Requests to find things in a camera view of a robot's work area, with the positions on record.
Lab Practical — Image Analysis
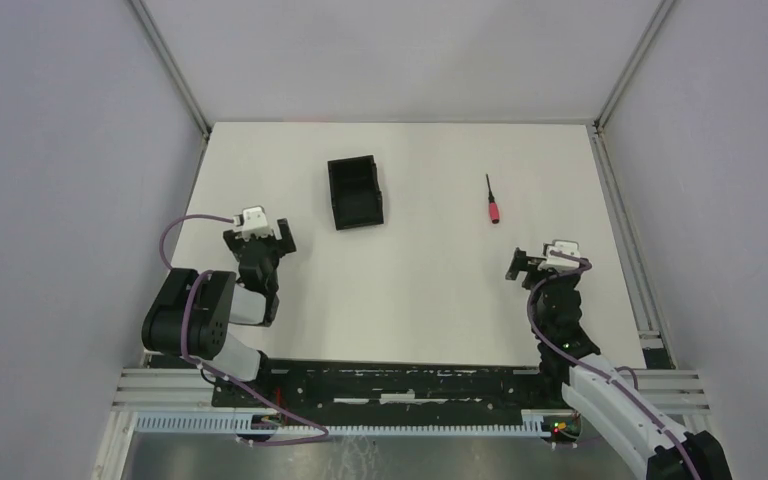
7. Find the purple cable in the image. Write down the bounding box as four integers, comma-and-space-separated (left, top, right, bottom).
159, 213, 330, 448
526, 250, 705, 480

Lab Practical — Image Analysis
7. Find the red handled screwdriver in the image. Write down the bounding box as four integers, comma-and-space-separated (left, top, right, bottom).
485, 174, 501, 224

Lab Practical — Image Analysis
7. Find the aluminium frame rail front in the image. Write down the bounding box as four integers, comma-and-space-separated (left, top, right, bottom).
113, 368, 712, 416

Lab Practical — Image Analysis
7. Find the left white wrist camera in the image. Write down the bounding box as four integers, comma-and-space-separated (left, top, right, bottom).
232, 206, 274, 241

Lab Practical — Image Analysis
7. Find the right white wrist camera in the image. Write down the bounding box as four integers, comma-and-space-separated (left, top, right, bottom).
538, 240, 581, 272

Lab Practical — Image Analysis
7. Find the white slotted cable duct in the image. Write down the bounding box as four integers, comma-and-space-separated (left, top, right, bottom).
135, 412, 551, 439

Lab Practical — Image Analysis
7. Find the aluminium corner post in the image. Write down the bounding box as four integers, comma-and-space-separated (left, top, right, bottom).
593, 0, 677, 132
125, 0, 212, 142

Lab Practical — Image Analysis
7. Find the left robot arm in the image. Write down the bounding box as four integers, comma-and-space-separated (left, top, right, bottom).
141, 216, 296, 408

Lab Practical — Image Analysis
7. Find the black plastic bin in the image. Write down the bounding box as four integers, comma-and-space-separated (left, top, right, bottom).
327, 155, 384, 231

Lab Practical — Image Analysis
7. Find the right side aluminium rail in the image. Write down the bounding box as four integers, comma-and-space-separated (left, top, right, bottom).
587, 121, 676, 369

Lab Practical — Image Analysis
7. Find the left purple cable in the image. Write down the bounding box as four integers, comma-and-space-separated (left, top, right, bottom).
159, 213, 330, 448

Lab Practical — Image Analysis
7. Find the right aluminium corner post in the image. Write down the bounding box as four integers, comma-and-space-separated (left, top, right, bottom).
593, 0, 677, 132

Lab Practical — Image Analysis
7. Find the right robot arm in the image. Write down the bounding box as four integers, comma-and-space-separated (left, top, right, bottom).
505, 240, 732, 479

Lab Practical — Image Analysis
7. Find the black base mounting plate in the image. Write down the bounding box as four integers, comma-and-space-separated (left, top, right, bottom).
250, 359, 566, 430

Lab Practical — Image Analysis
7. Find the left aluminium corner post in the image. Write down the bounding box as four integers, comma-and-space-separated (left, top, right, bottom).
125, 0, 212, 142

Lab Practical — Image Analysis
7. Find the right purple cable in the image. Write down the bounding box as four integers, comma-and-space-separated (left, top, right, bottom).
526, 250, 705, 480

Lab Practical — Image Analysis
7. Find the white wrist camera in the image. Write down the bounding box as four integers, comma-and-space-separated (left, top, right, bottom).
538, 240, 581, 272
232, 206, 274, 241

